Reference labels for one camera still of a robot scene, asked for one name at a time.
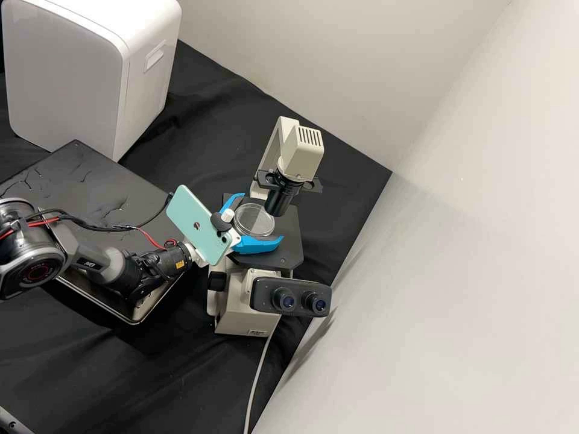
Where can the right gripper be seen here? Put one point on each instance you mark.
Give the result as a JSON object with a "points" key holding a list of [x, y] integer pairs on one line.
{"points": [[199, 256]]}

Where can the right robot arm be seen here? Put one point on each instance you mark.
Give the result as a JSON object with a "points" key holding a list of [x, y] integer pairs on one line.
{"points": [[113, 263]]}

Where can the petri dish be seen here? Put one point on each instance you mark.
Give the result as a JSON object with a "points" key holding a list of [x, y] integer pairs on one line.
{"points": [[253, 219]]}

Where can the cream microscope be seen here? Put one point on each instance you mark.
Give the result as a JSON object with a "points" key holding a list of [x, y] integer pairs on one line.
{"points": [[253, 312]]}

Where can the black tray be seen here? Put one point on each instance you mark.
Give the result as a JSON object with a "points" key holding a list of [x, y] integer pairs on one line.
{"points": [[90, 181]]}

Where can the white box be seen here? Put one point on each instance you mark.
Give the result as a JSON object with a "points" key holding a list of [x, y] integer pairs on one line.
{"points": [[68, 77]]}

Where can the right wrist camera phone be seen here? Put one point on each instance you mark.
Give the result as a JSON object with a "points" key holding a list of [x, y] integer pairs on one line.
{"points": [[192, 221]]}

